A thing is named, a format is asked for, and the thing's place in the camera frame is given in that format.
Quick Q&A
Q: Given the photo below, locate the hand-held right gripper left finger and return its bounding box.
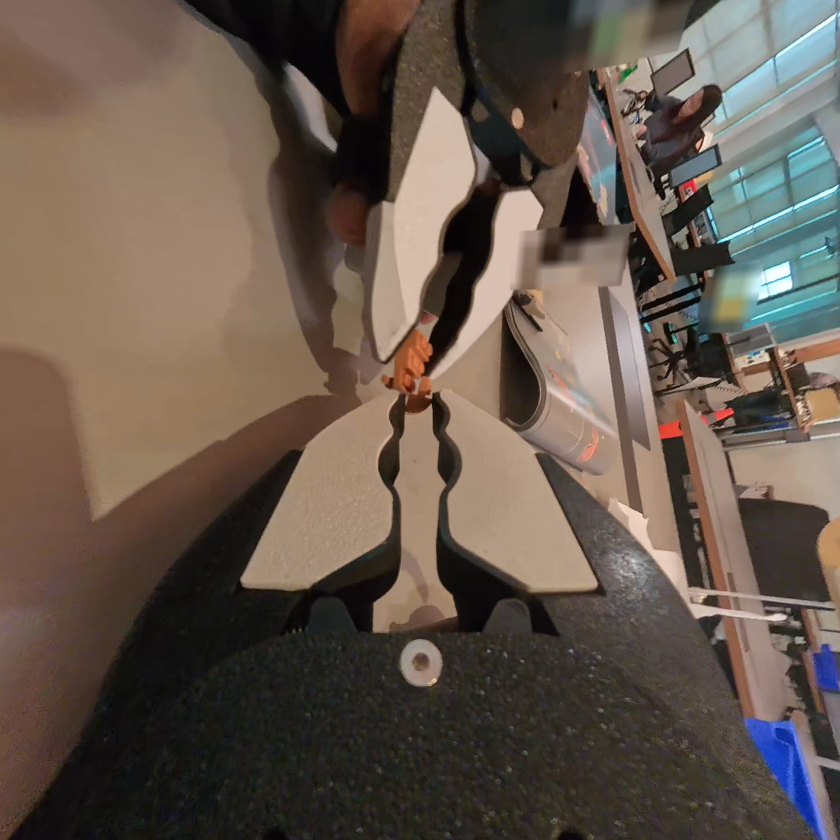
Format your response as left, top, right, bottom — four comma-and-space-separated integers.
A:
241, 390, 404, 594

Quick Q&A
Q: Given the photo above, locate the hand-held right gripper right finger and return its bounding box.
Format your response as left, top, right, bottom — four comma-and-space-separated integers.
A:
435, 389, 601, 595

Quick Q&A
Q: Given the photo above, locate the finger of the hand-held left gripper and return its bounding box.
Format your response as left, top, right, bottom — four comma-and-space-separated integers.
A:
365, 86, 476, 364
427, 188, 546, 382

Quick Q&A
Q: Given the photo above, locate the small brown brick plate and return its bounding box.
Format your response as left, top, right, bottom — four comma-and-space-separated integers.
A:
389, 329, 437, 382

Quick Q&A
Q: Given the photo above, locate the small brown brick piece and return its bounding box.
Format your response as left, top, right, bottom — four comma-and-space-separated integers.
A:
382, 371, 435, 399

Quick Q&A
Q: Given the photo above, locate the grey desk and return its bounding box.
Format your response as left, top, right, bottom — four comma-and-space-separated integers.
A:
0, 0, 683, 840

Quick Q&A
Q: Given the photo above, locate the person's left hand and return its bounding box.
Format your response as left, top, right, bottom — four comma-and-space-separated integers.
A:
326, 0, 424, 248

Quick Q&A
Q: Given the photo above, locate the grey instruction booklet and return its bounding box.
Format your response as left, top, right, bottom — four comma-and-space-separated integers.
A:
502, 292, 618, 476

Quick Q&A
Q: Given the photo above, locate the light grey table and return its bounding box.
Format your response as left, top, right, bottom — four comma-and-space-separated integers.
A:
598, 283, 660, 526

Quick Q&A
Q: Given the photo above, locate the row of blue plastic bins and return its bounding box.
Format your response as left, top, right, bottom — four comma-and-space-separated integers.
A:
745, 716, 840, 840

